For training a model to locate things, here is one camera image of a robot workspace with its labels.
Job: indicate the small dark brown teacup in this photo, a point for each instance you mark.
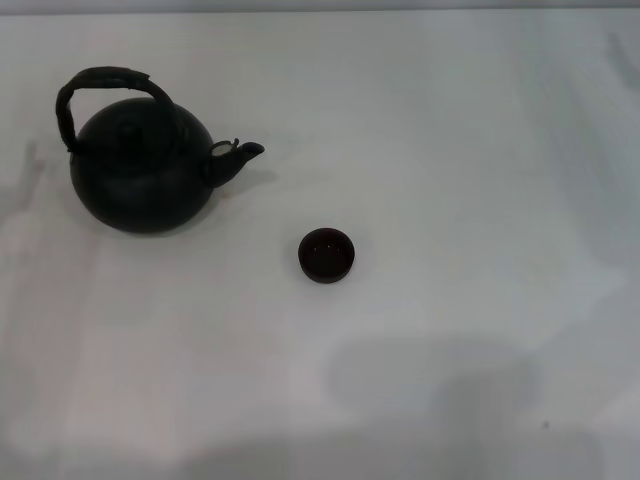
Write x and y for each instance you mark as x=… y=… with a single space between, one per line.
x=326 y=272

